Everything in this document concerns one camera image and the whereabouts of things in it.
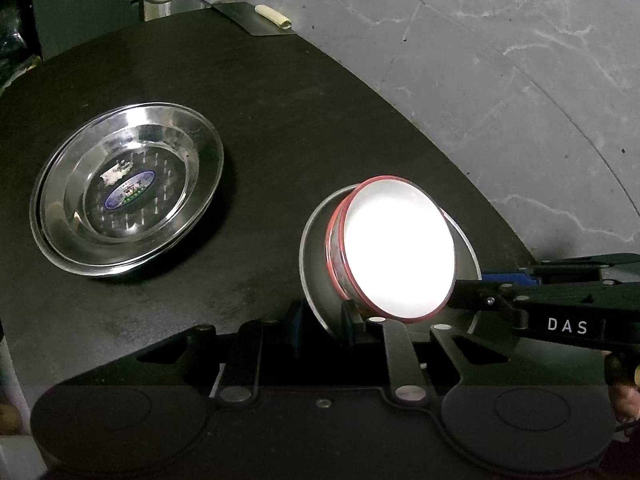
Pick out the red-rimmed white enamel bowl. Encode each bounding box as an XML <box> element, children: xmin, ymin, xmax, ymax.
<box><xmin>324</xmin><ymin>176</ymin><xmax>457</xmax><ymax>323</ymax></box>

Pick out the large steel plate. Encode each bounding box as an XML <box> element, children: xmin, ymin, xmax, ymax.
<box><xmin>28</xmin><ymin>101</ymin><xmax>226</xmax><ymax>279</ymax></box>

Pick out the person's hand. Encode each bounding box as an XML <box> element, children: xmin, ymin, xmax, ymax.
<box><xmin>608</xmin><ymin>385</ymin><xmax>640</xmax><ymax>424</ymax></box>

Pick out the metal dustpan sheet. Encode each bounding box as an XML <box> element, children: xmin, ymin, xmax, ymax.
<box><xmin>200</xmin><ymin>0</ymin><xmax>294</xmax><ymax>37</ymax></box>

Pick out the cream rolled paper tube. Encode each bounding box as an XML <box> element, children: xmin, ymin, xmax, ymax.
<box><xmin>254</xmin><ymin>4</ymin><xmax>292</xmax><ymax>30</ymax></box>

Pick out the dark grey cabinet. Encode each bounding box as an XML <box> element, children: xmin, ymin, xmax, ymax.
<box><xmin>32</xmin><ymin>0</ymin><xmax>144</xmax><ymax>58</ymax></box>

